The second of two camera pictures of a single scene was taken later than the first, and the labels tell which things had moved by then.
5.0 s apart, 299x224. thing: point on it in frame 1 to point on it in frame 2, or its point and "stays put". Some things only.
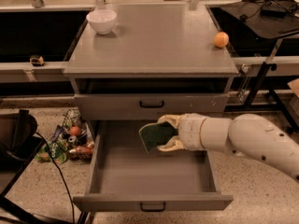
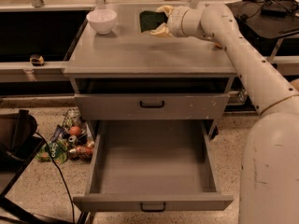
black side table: x=270 y=19 stays put
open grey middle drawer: x=123 y=176 stays put
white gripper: x=189 y=131 to x=175 y=21
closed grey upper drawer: x=146 y=106 stays put
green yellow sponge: x=155 y=134 to x=149 y=20
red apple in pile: x=75 y=131 stays put
